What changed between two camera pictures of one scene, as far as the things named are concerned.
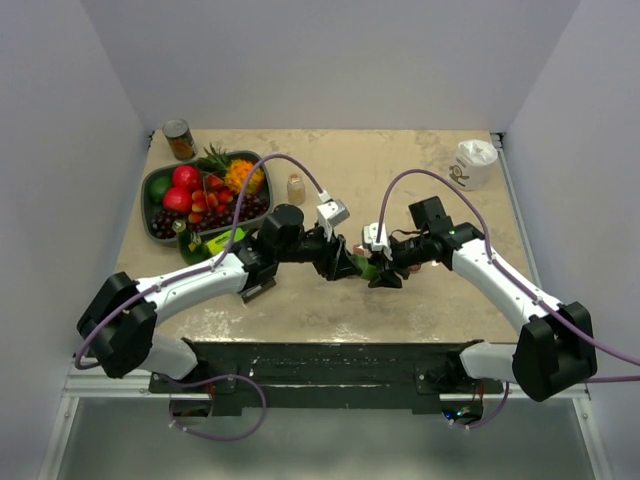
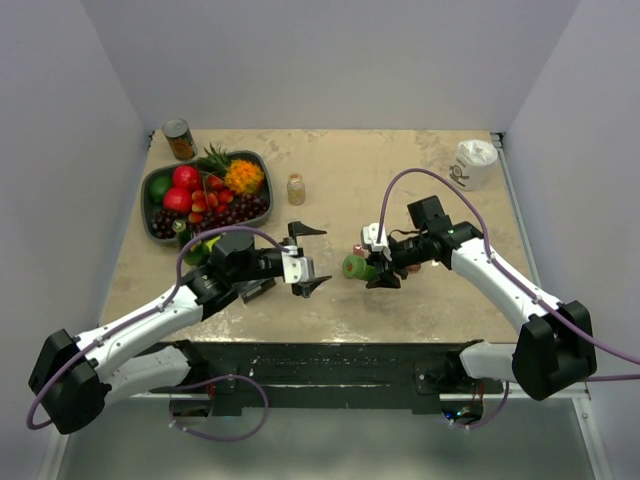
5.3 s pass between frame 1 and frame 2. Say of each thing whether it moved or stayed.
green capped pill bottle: stayed
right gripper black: stayed
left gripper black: moved
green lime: stayed
